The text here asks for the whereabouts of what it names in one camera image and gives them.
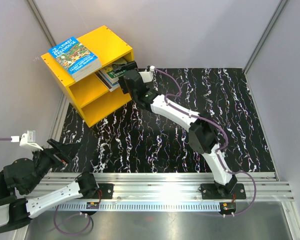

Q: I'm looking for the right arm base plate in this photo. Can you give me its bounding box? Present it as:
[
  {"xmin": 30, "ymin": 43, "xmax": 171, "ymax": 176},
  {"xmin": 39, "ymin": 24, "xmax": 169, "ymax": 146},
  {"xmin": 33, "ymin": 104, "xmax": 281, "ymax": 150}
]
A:
[{"xmin": 198, "ymin": 183, "xmax": 247, "ymax": 200}]

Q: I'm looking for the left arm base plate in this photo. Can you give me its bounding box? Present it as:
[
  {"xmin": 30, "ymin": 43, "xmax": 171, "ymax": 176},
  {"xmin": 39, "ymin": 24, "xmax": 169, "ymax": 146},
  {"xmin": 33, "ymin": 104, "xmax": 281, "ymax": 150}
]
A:
[{"xmin": 91, "ymin": 183, "xmax": 114, "ymax": 200}]

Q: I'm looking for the blue paperback book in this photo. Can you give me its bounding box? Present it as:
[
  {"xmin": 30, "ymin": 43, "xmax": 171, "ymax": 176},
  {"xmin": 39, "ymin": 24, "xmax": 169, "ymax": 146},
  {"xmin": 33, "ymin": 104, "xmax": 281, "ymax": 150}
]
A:
[{"xmin": 95, "ymin": 71, "xmax": 120, "ymax": 92}]

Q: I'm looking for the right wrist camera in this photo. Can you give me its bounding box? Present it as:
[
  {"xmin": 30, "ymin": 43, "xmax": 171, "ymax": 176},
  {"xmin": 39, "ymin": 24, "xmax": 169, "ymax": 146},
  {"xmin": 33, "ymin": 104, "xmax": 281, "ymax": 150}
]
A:
[{"xmin": 138, "ymin": 65, "xmax": 156, "ymax": 84}]

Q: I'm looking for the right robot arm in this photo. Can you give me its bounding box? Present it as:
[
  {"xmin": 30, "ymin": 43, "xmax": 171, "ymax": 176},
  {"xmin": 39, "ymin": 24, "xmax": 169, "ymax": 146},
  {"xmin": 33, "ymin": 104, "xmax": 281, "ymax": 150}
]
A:
[{"xmin": 119, "ymin": 69, "xmax": 238, "ymax": 199}]

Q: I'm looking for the dark Tale of Two Cities book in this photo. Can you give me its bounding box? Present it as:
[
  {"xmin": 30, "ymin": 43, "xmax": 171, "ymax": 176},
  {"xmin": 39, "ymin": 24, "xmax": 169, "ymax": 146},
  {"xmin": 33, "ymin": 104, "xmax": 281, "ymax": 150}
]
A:
[{"xmin": 94, "ymin": 72, "xmax": 120, "ymax": 92}]

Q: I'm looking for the blue 26-storey treehouse book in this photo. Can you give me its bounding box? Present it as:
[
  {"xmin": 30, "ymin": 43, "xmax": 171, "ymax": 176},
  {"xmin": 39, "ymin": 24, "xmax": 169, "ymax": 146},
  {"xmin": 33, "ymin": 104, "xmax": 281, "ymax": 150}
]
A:
[{"xmin": 48, "ymin": 36, "xmax": 102, "ymax": 82}]

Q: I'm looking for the yellow wooden shelf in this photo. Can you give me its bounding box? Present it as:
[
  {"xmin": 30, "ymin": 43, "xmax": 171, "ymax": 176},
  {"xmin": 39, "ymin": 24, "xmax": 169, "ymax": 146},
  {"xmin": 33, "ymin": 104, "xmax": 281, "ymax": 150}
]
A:
[{"xmin": 41, "ymin": 25, "xmax": 135, "ymax": 127}]

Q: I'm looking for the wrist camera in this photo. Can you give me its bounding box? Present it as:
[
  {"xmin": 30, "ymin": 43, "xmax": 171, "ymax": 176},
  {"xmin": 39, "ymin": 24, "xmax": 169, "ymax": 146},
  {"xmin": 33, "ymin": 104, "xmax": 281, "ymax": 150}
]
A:
[
  {"xmin": 10, "ymin": 130, "xmax": 44, "ymax": 152},
  {"xmin": 138, "ymin": 65, "xmax": 156, "ymax": 84}
]

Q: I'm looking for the aluminium mounting rail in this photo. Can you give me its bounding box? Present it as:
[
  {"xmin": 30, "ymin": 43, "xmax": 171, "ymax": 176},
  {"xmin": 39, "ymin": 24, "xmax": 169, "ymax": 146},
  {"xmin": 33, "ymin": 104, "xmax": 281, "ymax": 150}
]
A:
[{"xmin": 22, "ymin": 171, "xmax": 296, "ymax": 204}]

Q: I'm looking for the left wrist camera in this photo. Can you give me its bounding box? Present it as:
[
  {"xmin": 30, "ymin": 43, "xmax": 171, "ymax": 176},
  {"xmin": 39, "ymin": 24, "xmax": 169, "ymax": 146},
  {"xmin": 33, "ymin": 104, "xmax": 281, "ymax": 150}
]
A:
[{"xmin": 10, "ymin": 130, "xmax": 44, "ymax": 152}]

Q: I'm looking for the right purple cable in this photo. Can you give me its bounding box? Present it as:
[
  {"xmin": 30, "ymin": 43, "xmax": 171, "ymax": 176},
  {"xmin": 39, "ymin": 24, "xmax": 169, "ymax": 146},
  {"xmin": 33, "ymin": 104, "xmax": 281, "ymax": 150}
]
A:
[{"xmin": 153, "ymin": 68, "xmax": 257, "ymax": 216}]

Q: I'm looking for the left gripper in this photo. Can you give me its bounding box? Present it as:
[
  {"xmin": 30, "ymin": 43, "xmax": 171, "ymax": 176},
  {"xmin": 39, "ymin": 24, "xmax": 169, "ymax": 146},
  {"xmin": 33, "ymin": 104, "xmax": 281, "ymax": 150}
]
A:
[{"xmin": 22, "ymin": 138, "xmax": 82, "ymax": 194}]

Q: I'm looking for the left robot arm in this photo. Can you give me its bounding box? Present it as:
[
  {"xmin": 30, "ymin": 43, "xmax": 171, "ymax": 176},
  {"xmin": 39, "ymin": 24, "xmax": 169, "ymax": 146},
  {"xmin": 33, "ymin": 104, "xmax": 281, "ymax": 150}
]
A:
[{"xmin": 0, "ymin": 136, "xmax": 100, "ymax": 234}]

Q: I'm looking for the white slotted cable duct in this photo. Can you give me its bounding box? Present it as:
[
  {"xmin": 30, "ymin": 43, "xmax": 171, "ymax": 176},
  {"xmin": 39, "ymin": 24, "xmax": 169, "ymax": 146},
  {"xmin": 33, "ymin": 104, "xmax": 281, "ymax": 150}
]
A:
[{"xmin": 58, "ymin": 201, "xmax": 221, "ymax": 212}]

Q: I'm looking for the green 104-storey treehouse book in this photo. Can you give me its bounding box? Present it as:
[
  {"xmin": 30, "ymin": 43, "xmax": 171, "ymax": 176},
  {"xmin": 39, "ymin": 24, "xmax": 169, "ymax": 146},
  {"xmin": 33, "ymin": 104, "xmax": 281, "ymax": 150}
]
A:
[{"xmin": 99, "ymin": 57, "xmax": 127, "ymax": 86}]

